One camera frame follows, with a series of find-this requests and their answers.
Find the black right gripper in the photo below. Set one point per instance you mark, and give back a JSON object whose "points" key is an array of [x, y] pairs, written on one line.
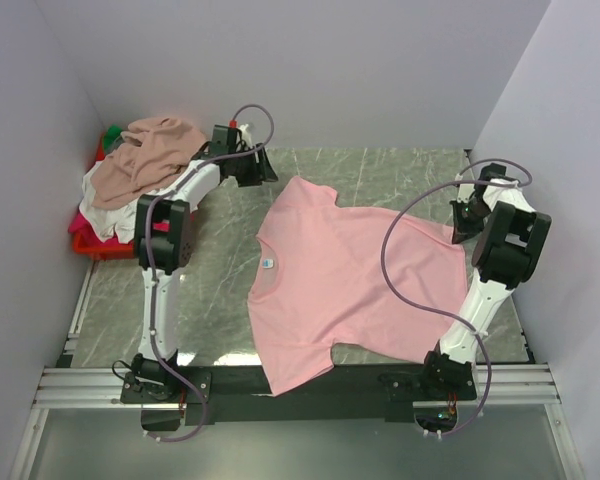
{"points": [[463, 231]]}

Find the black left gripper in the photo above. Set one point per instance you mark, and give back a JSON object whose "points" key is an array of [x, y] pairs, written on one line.
{"points": [[261, 171]]}

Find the pink t shirt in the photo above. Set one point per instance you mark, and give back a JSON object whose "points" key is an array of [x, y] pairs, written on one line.
{"points": [[333, 275]]}

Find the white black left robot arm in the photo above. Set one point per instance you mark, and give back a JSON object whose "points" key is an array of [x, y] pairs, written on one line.
{"points": [[163, 244]]}

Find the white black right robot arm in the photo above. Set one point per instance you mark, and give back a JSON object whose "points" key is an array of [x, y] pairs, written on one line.
{"points": [[510, 236]]}

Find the beige t shirt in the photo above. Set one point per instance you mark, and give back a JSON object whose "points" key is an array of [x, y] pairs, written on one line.
{"points": [[153, 154]]}

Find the white t shirt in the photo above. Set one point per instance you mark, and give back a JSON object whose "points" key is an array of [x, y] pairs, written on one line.
{"points": [[97, 215]]}

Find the green garment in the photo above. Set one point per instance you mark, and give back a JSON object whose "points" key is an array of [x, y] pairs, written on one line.
{"points": [[111, 137]]}

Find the red plastic basket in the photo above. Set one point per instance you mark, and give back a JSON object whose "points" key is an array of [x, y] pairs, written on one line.
{"points": [[84, 239]]}

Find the magenta t shirt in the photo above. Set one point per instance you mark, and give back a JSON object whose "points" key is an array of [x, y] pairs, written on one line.
{"points": [[123, 230]]}

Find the black base beam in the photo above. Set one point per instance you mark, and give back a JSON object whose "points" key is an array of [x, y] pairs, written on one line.
{"points": [[214, 394]]}

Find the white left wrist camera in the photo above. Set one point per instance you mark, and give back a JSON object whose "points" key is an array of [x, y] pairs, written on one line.
{"points": [[244, 140]]}

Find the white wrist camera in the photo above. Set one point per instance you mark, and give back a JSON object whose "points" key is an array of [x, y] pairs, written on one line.
{"points": [[244, 140], [497, 180]]}

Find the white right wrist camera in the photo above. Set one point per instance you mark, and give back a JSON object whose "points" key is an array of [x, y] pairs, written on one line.
{"points": [[497, 180]]}

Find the aluminium frame rail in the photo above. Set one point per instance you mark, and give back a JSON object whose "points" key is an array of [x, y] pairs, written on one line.
{"points": [[67, 386]]}

